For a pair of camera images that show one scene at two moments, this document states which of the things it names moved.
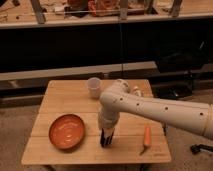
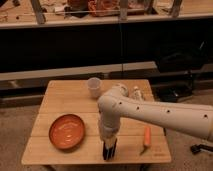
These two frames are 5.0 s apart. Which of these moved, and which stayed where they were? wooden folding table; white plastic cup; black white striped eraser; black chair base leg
Moved: black white striped eraser
Stayed: white plastic cup; black chair base leg; wooden folding table
